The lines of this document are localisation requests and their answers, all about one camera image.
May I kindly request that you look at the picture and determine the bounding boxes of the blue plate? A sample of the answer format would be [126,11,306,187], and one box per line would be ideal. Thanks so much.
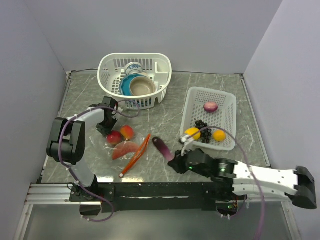
[119,74,139,96]

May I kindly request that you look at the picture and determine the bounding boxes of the clear zip top bag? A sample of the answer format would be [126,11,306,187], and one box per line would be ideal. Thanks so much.
[95,124,151,179]

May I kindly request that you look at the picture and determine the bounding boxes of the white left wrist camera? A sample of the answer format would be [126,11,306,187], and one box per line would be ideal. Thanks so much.
[111,107,123,120]

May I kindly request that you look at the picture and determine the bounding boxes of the fake watermelon slice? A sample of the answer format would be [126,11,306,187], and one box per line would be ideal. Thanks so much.
[112,141,140,160]

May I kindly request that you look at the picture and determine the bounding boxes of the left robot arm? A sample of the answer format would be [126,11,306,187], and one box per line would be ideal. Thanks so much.
[46,96,119,201]

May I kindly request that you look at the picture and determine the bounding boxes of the purple fake onion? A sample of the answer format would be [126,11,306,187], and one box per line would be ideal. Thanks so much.
[203,101,219,113]

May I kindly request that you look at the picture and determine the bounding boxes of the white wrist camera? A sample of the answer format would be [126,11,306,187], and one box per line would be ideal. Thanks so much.
[179,134,194,156]
[111,107,123,120]

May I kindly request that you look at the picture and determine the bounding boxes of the small yellow fake fruit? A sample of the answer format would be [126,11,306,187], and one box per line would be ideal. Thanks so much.
[212,129,227,142]

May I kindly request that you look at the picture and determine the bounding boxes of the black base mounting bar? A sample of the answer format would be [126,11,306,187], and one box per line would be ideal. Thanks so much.
[69,182,247,215]

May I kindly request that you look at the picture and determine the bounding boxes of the blue white porcelain bowl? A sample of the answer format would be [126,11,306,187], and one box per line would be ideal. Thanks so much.
[124,62,143,76]

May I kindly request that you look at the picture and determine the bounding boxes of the purple fake eggplant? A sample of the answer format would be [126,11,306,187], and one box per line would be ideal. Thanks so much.
[152,137,174,162]

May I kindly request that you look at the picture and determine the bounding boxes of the red fake apple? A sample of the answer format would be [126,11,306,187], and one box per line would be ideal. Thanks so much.
[106,130,123,146]

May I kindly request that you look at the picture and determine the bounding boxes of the yellow fake lemon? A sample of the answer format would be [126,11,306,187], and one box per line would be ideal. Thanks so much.
[184,127,201,141]

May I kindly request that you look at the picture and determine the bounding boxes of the beige ceramic bowl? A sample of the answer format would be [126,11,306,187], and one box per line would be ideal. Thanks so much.
[130,76,156,96]

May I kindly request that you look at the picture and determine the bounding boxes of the dark fake grapes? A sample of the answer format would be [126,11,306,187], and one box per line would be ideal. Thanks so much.
[195,119,212,144]

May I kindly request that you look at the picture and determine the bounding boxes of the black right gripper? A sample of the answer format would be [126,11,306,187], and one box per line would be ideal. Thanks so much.
[168,145,211,178]

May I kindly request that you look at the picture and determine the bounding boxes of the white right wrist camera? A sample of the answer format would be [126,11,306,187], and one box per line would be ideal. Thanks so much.
[179,134,194,156]

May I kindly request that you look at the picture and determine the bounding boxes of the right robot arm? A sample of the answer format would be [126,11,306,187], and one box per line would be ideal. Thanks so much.
[166,148,317,210]

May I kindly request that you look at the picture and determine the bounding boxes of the white dish rack basket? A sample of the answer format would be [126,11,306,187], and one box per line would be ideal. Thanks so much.
[97,53,172,110]

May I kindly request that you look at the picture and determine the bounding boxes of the white perforated plastic basket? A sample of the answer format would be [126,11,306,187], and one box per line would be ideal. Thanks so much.
[180,87,237,137]

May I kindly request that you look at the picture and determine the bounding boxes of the orange fake persimmon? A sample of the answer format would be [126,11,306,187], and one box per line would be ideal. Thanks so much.
[120,125,135,141]

